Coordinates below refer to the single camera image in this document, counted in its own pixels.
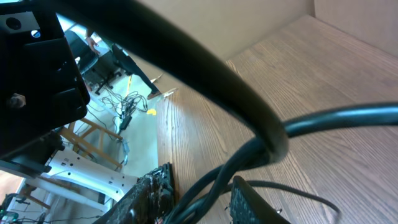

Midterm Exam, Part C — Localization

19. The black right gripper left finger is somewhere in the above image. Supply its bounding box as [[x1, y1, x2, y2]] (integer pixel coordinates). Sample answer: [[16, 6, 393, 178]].
[[93, 162, 174, 224]]

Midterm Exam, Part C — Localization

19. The black usb cable two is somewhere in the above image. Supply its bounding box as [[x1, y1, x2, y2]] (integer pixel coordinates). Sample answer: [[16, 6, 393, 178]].
[[30, 0, 398, 224]]

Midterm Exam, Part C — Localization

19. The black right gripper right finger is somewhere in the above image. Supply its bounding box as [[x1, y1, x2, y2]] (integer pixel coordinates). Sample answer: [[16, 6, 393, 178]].
[[230, 175, 291, 224]]

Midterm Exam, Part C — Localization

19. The brown cardboard backboard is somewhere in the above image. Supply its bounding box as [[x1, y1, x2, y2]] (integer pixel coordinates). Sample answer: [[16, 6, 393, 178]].
[[141, 0, 397, 58]]

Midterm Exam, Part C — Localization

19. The black background office chair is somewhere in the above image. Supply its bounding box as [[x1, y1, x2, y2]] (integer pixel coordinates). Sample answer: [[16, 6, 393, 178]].
[[65, 30, 123, 95]]

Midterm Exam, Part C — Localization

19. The wooden background furniture frame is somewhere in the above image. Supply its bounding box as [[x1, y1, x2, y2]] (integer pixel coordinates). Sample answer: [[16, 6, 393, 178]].
[[25, 118, 136, 212]]

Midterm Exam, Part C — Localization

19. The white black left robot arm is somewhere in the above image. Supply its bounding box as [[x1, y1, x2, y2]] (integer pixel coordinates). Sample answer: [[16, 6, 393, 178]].
[[1, 1, 137, 212]]

